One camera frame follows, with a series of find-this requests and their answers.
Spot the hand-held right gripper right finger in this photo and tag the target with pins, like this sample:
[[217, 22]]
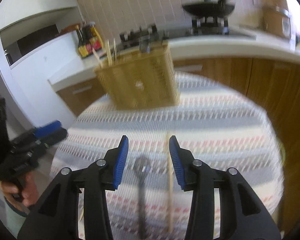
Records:
[[177, 162]]

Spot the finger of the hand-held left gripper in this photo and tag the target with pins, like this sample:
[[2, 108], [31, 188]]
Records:
[[57, 136], [48, 128]]

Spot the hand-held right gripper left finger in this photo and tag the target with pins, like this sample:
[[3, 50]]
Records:
[[120, 162]]

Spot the yellow plastic utensil basket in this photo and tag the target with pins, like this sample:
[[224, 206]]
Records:
[[140, 82]]

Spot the person's left forearm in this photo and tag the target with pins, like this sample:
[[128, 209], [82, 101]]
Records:
[[13, 220]]

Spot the person's left hand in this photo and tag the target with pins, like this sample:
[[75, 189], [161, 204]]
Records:
[[30, 190]]

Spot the striped woven tablecloth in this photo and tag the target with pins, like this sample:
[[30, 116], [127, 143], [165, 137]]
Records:
[[215, 130]]

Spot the dark soy sauce bottle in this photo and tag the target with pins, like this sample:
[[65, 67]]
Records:
[[82, 46]]

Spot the oil bottle with red label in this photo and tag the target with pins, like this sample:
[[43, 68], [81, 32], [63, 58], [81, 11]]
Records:
[[93, 38]]

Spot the brown woven tray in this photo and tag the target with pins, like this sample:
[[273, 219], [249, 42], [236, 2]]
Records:
[[70, 28]]

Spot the white kitchen countertop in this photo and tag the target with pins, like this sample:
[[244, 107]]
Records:
[[215, 46]]

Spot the black burner pan support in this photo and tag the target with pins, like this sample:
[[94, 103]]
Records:
[[137, 36], [210, 25]]

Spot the black glass gas cooktop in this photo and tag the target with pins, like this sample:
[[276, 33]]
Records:
[[180, 33]]

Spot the black wok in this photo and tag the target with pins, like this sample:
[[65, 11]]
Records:
[[207, 8]]

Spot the beige rice cooker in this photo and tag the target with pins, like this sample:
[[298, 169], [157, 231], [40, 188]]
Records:
[[276, 22]]

